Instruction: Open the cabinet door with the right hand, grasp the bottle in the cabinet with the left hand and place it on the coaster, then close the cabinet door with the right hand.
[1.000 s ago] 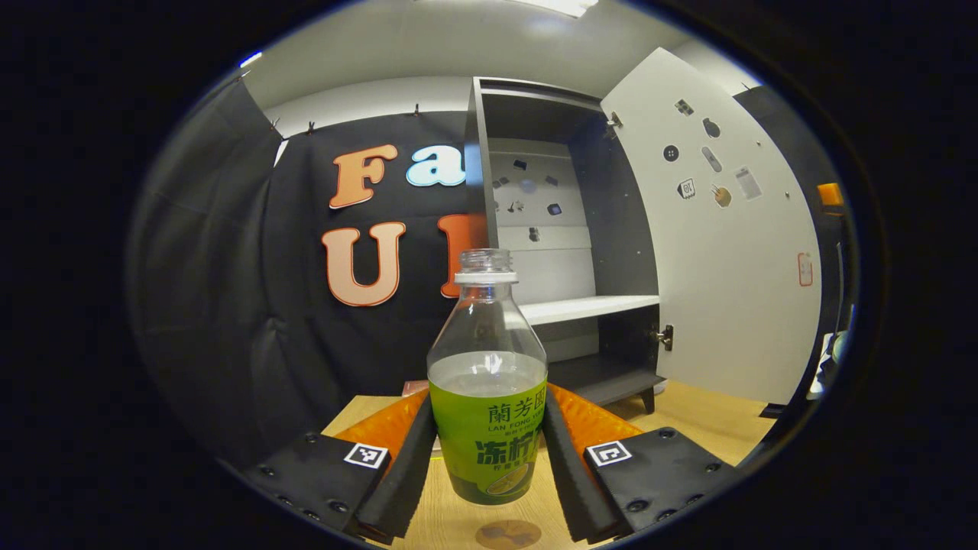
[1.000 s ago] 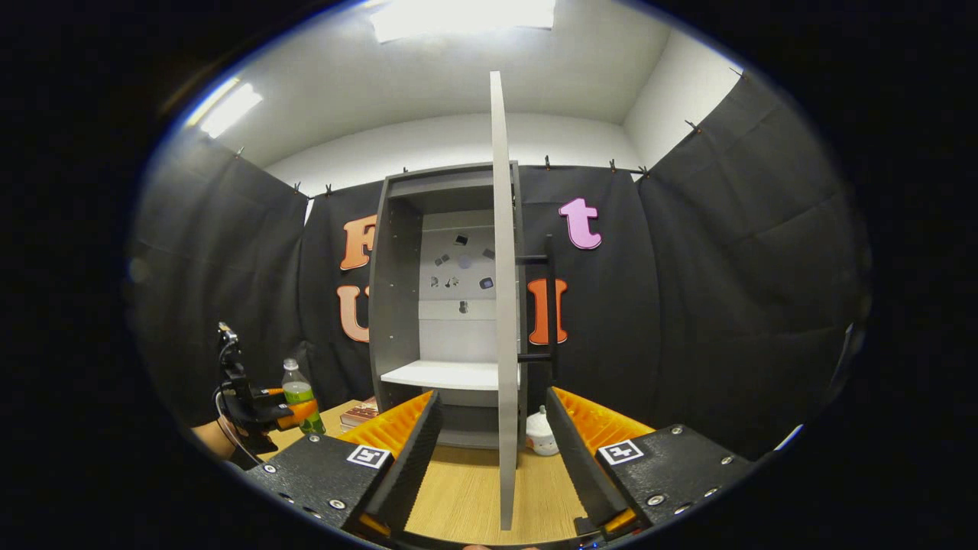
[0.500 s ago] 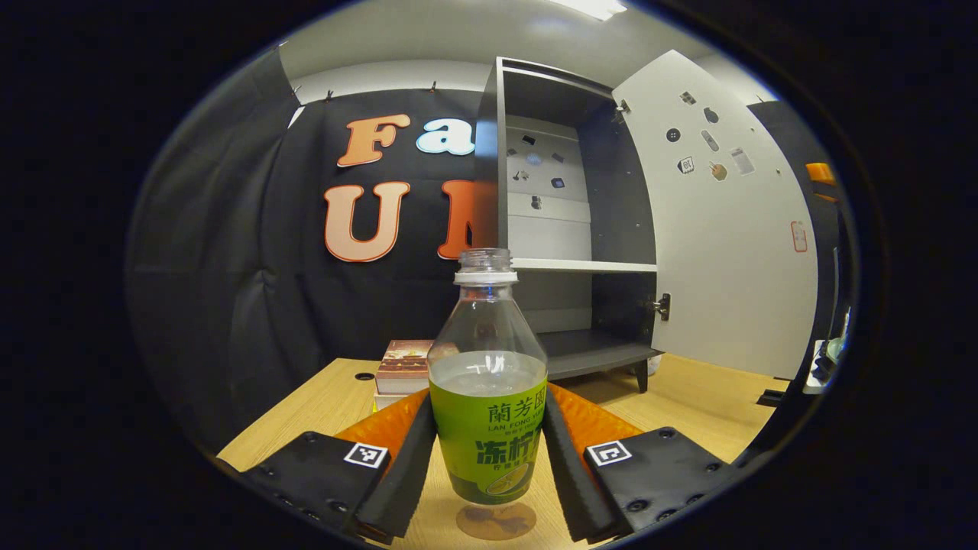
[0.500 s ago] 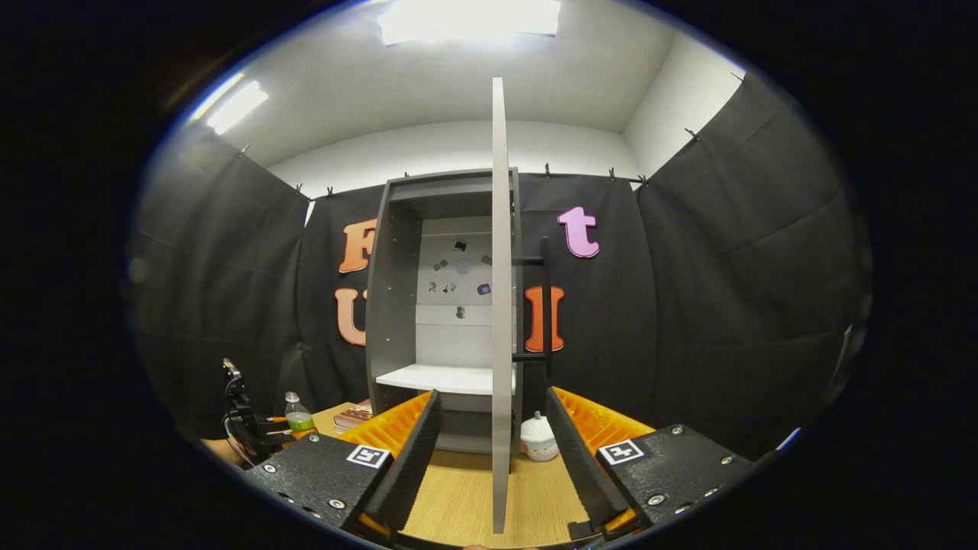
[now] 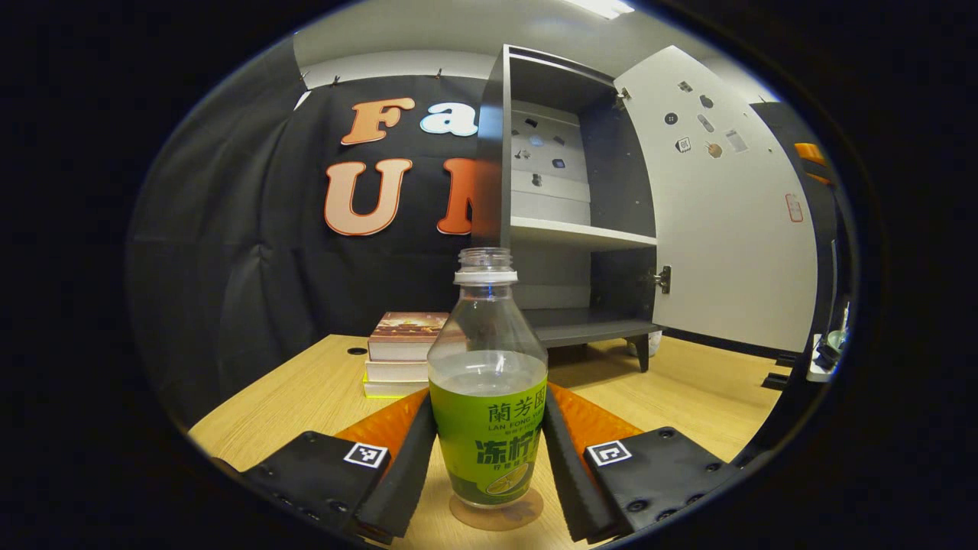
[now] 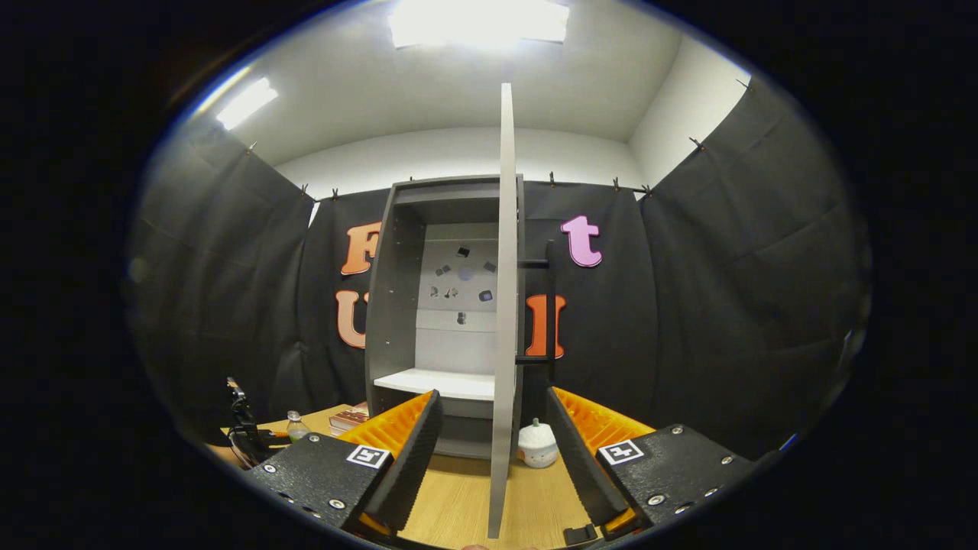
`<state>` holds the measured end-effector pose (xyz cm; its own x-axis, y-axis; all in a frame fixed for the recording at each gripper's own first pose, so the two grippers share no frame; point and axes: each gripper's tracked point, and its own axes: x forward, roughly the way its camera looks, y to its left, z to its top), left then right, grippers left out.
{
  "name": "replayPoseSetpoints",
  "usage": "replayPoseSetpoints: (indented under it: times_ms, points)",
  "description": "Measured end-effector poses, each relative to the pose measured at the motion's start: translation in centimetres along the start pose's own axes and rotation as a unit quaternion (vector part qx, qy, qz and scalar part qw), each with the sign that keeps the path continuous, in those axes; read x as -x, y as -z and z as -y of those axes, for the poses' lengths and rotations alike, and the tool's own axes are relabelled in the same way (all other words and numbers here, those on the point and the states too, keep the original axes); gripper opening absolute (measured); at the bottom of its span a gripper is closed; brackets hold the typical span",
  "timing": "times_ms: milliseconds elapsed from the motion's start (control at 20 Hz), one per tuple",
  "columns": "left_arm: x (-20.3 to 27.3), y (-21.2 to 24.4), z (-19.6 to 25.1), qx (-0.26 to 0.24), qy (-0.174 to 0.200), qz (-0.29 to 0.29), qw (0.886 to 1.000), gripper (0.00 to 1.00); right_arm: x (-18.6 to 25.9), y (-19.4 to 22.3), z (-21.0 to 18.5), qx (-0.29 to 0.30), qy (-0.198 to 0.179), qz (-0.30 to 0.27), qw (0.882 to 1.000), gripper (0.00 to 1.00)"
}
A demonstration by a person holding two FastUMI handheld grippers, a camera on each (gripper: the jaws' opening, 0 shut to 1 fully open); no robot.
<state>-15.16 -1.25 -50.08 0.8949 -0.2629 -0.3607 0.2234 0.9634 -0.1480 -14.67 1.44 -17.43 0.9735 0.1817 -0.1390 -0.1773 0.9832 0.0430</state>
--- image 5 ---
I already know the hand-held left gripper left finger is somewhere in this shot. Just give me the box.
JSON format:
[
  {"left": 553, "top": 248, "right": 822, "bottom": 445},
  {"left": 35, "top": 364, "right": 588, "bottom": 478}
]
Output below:
[{"left": 210, "top": 388, "right": 438, "bottom": 545}]

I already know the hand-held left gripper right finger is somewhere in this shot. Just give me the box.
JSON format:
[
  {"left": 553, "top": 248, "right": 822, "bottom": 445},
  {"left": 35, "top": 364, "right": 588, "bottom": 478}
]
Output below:
[{"left": 541, "top": 382, "right": 746, "bottom": 545}]

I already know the round brown coaster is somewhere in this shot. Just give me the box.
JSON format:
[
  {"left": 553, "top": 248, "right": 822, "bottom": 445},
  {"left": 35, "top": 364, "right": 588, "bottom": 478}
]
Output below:
[{"left": 449, "top": 487, "right": 545, "bottom": 532}]

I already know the green label plastic bottle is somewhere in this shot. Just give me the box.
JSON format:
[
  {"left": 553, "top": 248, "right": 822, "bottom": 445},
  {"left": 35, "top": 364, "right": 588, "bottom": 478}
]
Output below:
[{"left": 426, "top": 247, "right": 549, "bottom": 509}]

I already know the beige cabinet door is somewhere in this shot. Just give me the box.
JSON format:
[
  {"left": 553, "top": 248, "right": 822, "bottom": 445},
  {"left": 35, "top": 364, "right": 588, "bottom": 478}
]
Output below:
[{"left": 614, "top": 44, "right": 818, "bottom": 354}]

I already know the dark grey cabinet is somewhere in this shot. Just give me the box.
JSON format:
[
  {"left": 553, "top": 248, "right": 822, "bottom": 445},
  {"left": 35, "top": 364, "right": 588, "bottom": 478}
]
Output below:
[{"left": 471, "top": 44, "right": 664, "bottom": 374}]

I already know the white cabinet shelf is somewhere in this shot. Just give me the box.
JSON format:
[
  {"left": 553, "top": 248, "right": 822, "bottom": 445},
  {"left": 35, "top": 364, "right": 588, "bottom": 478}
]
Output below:
[{"left": 510, "top": 216, "right": 658, "bottom": 251}]

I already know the yellow edged book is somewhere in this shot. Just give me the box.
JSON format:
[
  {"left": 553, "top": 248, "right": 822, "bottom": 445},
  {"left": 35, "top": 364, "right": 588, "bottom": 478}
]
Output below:
[{"left": 363, "top": 380, "right": 430, "bottom": 400}]

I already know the white book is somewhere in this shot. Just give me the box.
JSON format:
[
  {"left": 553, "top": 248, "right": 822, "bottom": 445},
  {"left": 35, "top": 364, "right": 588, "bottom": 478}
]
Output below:
[{"left": 364, "top": 359, "right": 430, "bottom": 383}]

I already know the brown cover book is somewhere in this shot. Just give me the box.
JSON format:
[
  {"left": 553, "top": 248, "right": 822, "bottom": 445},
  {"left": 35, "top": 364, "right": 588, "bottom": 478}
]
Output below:
[{"left": 368, "top": 311, "right": 452, "bottom": 362}]

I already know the large ceiling light panel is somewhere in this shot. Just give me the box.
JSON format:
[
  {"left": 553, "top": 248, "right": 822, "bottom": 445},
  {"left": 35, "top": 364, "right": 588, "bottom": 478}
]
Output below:
[{"left": 565, "top": 0, "right": 636, "bottom": 20}]

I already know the black backdrop cloth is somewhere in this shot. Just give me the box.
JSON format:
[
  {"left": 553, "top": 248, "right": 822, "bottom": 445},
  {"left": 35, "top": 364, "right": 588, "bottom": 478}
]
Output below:
[{"left": 126, "top": 38, "right": 849, "bottom": 429}]

